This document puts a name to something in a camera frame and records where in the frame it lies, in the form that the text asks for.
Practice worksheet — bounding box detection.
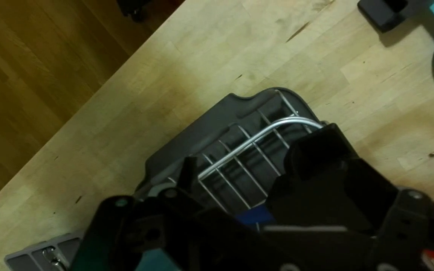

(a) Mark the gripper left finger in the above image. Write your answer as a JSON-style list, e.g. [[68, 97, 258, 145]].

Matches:
[[69, 156, 217, 271]]

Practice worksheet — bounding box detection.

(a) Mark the grey dish drainer tray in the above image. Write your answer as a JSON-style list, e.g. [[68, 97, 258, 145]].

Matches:
[[4, 87, 327, 271]]

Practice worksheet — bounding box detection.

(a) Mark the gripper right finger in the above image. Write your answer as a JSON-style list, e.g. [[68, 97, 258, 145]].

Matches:
[[265, 123, 434, 271]]

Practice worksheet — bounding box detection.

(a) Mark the silver wire dish rack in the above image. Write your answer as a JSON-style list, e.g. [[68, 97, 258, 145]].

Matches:
[[166, 89, 325, 230]]

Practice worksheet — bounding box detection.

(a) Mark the blue block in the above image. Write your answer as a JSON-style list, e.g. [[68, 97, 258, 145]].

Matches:
[[235, 206, 275, 226]]

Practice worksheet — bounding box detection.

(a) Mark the black plastic object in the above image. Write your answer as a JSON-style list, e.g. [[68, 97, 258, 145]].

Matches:
[[357, 0, 434, 33]]

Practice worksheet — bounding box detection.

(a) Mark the black chair caster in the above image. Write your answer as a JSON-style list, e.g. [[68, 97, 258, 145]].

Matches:
[[117, 0, 153, 22]]

